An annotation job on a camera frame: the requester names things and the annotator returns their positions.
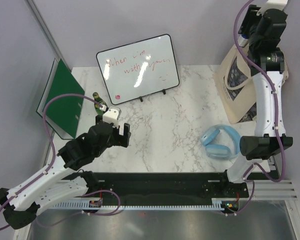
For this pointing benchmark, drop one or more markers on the aluminium extrusion rail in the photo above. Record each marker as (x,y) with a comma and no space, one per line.
(266,190)

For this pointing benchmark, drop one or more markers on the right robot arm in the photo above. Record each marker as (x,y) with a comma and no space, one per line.
(269,137)

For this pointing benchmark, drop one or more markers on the small white blue can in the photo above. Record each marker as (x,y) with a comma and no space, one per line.
(242,40)

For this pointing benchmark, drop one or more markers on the whiteboard with red writing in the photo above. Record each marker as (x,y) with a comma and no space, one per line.
(136,70)

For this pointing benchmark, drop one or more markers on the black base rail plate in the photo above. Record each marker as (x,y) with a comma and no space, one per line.
(169,188)

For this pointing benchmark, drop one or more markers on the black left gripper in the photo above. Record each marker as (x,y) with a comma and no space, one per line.
(124,138)

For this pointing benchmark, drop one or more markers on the green bottle far left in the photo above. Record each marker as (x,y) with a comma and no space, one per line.
(101,106)

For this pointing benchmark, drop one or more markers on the white slotted cable duct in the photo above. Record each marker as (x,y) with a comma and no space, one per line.
(93,205)

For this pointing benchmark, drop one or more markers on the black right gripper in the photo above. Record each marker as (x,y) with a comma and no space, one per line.
(250,17)

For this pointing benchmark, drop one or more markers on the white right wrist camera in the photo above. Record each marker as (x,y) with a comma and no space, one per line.
(272,4)

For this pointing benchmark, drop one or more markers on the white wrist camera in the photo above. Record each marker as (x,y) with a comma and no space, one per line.
(272,4)
(111,116)

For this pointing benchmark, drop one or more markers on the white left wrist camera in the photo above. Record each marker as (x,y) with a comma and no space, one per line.
(111,116)

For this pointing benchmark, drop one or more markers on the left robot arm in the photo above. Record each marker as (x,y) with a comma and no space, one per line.
(22,204)

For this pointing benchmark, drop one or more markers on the beige canvas tote bag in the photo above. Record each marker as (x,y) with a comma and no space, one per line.
(236,88)

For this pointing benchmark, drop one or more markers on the light blue headphones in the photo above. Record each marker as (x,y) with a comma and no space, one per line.
(219,151)

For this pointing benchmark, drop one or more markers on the green binder folder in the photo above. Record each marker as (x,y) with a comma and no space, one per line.
(62,115)

